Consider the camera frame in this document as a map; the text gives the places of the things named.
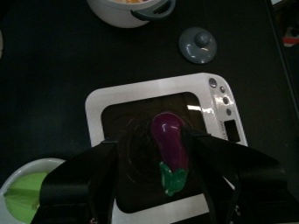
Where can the red and white background object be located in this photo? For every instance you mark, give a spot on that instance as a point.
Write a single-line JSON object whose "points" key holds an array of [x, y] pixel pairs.
{"points": [[291, 39]]}

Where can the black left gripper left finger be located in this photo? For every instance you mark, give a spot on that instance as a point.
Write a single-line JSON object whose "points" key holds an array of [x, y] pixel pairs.
{"points": [[77, 180]]}

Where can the white bowl holding starfruit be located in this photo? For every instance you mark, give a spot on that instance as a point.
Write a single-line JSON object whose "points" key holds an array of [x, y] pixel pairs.
{"points": [[23, 167]]}

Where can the white toy induction cooker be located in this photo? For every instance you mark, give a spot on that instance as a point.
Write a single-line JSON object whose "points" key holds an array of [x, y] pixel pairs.
{"points": [[155, 87]]}

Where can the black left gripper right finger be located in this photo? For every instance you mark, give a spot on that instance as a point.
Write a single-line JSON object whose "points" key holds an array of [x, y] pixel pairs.
{"points": [[240, 180]]}

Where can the grey toy pot lid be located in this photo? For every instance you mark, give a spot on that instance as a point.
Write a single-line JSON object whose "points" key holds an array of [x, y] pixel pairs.
{"points": [[193, 52]]}

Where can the green toy starfruit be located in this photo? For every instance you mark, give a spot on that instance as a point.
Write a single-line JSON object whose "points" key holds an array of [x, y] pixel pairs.
{"points": [[23, 192]]}

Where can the purple toy eggplant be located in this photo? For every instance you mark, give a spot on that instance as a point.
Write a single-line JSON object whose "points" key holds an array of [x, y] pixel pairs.
{"points": [[171, 140]]}

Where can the white pot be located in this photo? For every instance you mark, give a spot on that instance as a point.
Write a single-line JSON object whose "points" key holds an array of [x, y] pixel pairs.
{"points": [[112, 14]]}

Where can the orange toy food in pot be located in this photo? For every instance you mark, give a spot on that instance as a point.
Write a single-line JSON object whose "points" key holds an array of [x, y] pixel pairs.
{"points": [[132, 1]]}

